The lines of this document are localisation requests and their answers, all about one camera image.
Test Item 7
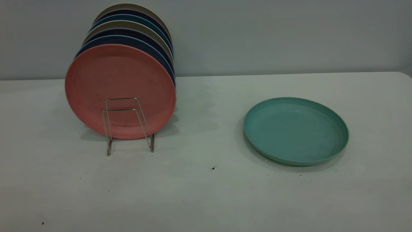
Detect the green plastic plate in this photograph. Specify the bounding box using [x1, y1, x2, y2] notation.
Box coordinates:
[243, 97, 349, 167]

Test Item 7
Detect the pink plastic plate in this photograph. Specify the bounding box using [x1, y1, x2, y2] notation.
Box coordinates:
[65, 44, 176, 140]

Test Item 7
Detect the dark purple plastic plate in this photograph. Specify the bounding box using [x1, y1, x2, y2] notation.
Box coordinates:
[82, 28, 175, 70]
[94, 9, 173, 44]

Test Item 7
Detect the beige plastic plate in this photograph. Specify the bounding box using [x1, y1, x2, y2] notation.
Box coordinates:
[93, 3, 172, 37]
[86, 20, 174, 62]

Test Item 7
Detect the stack of blue beige plates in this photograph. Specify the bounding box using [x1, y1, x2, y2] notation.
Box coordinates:
[75, 35, 176, 87]
[91, 14, 174, 53]

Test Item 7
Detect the metal wire plate rack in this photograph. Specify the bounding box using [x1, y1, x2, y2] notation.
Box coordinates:
[102, 97, 155, 156]

